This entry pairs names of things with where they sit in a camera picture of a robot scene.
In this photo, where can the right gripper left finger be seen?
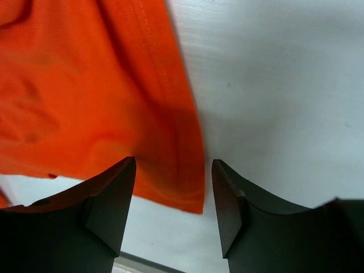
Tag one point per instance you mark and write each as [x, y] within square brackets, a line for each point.
[77, 230]

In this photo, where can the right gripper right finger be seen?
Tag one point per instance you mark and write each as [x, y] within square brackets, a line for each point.
[261, 232]

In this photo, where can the orange t-shirt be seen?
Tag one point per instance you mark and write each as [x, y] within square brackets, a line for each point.
[85, 84]

